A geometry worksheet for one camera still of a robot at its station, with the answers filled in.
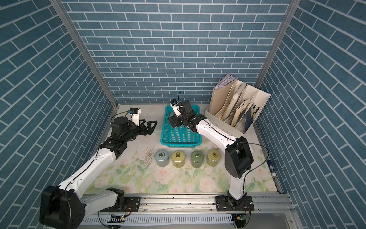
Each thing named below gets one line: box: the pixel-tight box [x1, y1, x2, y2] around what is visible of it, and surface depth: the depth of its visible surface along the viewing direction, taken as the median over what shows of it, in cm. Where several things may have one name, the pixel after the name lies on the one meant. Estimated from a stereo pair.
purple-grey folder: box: [213, 73, 238, 91], surface depth 98 cm
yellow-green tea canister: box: [206, 148, 222, 167], surface depth 85 cm
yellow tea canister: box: [171, 150, 186, 169], surface depth 84 cm
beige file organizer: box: [204, 79, 272, 134], surface depth 100 cm
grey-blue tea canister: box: [154, 149, 170, 168], surface depth 84 cm
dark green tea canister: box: [190, 150, 205, 169], surface depth 84 cm
